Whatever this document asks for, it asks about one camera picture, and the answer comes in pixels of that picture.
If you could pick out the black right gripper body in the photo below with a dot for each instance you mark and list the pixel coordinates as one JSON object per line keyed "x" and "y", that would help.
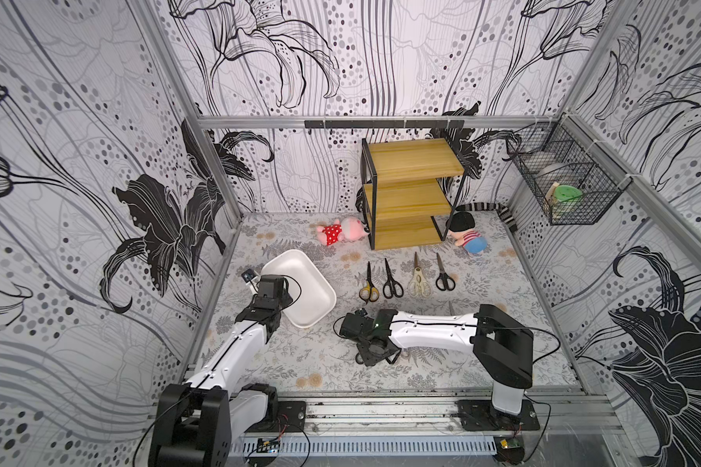
{"x": 353, "y": 325}

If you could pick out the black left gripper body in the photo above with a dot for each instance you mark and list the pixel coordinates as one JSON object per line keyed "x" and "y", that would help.
{"x": 282, "y": 302}

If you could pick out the white plastic storage box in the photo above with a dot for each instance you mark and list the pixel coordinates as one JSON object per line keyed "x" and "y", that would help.
{"x": 312, "y": 295}

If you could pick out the yellow handled scissors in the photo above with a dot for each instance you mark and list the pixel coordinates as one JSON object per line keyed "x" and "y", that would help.
{"x": 369, "y": 293}

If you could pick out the all black scissors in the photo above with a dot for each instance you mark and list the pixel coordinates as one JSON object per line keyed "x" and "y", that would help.
{"x": 391, "y": 287}

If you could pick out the cream handled kitchen scissors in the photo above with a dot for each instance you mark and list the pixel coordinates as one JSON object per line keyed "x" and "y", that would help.
{"x": 418, "y": 286}

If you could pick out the black handled steel scissors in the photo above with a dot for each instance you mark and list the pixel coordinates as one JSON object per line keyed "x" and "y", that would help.
{"x": 444, "y": 282}

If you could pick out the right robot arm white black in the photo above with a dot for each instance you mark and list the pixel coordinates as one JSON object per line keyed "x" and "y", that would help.
{"x": 502, "y": 345}

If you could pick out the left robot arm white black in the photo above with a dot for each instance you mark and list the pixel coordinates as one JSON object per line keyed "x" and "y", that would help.
{"x": 198, "y": 421}

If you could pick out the pink plush doll red dress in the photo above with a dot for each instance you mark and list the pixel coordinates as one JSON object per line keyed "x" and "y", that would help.
{"x": 350, "y": 229}

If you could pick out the plush doll blue shorts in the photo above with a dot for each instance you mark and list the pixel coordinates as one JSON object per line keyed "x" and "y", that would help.
{"x": 463, "y": 231}

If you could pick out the green lid in basket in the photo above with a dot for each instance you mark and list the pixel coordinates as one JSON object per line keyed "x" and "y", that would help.
{"x": 566, "y": 198}

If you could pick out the white slotted cable duct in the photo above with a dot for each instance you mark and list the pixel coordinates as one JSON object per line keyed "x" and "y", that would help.
{"x": 359, "y": 446}

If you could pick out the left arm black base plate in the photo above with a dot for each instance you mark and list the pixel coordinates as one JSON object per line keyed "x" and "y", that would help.
{"x": 284, "y": 417}

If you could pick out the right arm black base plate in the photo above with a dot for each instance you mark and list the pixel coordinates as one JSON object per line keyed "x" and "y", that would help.
{"x": 481, "y": 416}

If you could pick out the wooden shelf black frame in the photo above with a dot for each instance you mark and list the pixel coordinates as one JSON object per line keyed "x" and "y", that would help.
{"x": 404, "y": 195}

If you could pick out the black hook rail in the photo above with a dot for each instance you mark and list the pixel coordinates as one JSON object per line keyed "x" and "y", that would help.
{"x": 408, "y": 124}

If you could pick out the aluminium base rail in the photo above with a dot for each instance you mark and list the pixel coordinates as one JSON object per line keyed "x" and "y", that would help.
{"x": 435, "y": 413}

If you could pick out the black wire basket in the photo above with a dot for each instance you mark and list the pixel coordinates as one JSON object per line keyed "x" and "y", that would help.
{"x": 548, "y": 155}

